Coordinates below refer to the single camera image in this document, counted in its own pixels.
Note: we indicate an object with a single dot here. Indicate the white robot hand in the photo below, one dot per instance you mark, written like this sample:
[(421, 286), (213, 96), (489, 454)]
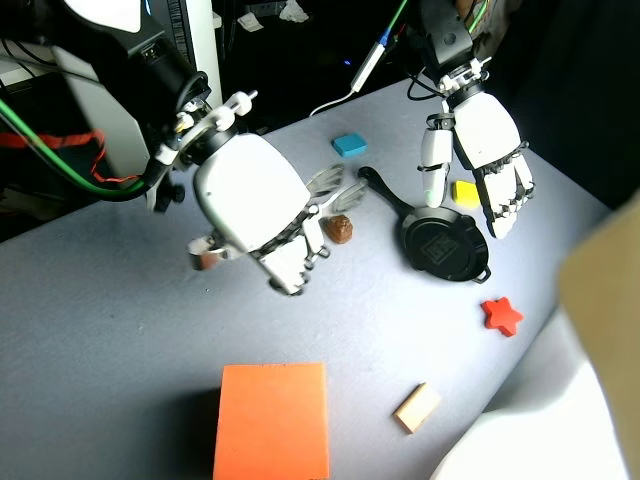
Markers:
[(250, 195), (485, 130)]

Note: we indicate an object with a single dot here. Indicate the brown chocolate piece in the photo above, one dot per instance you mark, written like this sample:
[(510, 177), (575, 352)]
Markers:
[(340, 230)]

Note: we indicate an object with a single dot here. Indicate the black toy skillet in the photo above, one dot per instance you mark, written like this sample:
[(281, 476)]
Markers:
[(445, 250)]

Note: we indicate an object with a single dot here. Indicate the yellow block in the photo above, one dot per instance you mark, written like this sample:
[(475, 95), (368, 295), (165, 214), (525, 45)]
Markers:
[(466, 194)]

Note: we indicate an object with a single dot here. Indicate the blue block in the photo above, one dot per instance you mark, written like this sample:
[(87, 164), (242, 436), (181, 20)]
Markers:
[(350, 145)]

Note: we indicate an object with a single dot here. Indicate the small white tag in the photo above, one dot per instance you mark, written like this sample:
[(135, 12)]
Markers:
[(249, 22)]

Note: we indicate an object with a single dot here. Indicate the red star block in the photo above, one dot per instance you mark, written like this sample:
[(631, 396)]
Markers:
[(501, 316)]

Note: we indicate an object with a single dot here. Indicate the crumpled white paper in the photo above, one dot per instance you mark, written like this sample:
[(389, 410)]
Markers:
[(294, 11)]

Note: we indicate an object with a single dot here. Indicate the beige cardboard sheet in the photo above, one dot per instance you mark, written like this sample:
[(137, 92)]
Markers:
[(605, 310)]

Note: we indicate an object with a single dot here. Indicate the orange box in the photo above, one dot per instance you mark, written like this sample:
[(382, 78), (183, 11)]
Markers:
[(272, 425)]

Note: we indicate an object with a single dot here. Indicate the tan wooden rectangular block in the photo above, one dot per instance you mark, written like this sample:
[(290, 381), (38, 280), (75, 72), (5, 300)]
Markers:
[(417, 407)]

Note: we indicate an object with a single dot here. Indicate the white sheet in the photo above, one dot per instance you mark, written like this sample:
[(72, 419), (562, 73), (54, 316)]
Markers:
[(540, 430)]

